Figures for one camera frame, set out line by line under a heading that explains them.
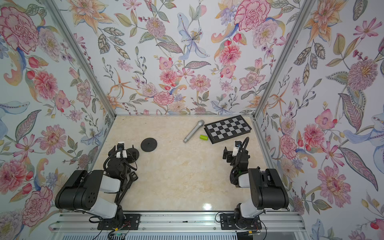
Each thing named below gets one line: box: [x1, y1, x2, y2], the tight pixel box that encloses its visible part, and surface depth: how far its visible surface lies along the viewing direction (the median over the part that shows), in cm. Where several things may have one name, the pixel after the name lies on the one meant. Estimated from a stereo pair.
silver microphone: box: [183, 120, 205, 144], surface depth 112 cm
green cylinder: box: [199, 134, 209, 141], surface depth 109 cm
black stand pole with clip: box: [117, 171, 139, 205], surface depth 89 cm
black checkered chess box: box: [203, 115, 252, 145], surface depth 112 cm
